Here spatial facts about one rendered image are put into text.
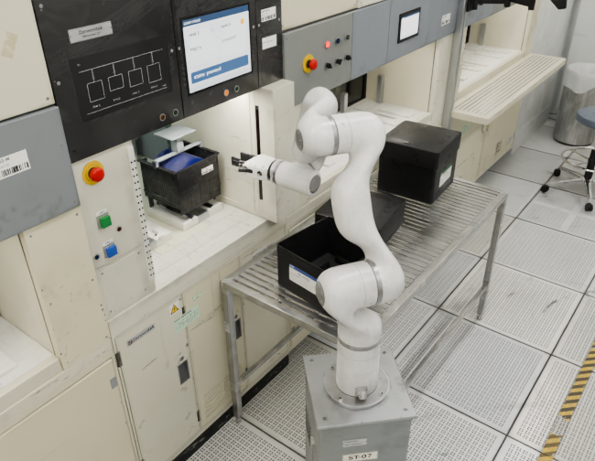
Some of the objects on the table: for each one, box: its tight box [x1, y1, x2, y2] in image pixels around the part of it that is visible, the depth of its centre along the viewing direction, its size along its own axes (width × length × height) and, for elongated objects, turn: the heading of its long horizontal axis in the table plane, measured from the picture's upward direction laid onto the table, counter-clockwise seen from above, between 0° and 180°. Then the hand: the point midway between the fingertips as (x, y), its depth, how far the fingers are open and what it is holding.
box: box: [377, 121, 461, 204], centre depth 271 cm, size 29×29×25 cm
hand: (240, 159), depth 202 cm, fingers open, 4 cm apart
